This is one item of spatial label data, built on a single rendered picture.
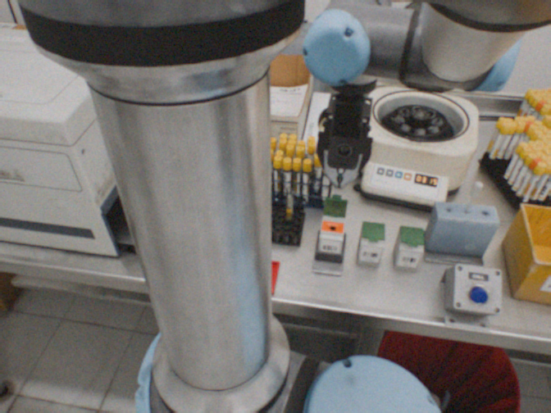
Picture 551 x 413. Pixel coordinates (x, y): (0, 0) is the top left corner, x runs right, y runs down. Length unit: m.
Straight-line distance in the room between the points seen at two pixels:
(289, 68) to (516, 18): 0.97
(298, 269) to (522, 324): 0.37
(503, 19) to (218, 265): 0.17
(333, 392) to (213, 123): 0.26
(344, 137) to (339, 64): 0.17
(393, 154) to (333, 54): 0.45
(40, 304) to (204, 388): 1.71
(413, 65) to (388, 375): 0.31
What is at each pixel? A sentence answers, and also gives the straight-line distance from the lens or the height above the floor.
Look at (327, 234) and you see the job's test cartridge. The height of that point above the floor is 0.95.
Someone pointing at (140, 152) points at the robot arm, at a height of 1.38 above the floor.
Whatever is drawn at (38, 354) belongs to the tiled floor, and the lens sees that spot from 1.90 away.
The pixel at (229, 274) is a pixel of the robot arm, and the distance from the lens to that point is 0.25.
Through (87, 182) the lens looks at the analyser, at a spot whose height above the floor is 1.06.
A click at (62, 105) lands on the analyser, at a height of 1.17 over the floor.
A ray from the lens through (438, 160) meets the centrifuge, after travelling 0.91.
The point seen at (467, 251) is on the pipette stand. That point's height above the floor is 0.90.
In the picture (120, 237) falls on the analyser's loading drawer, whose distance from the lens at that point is 0.83.
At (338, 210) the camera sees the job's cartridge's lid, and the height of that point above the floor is 0.97.
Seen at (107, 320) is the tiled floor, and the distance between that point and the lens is 1.87.
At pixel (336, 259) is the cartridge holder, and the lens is 0.78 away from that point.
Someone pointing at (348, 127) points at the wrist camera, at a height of 1.14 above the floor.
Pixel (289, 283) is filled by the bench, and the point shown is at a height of 0.88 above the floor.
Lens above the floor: 1.50
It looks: 44 degrees down
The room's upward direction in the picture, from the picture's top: 1 degrees counter-clockwise
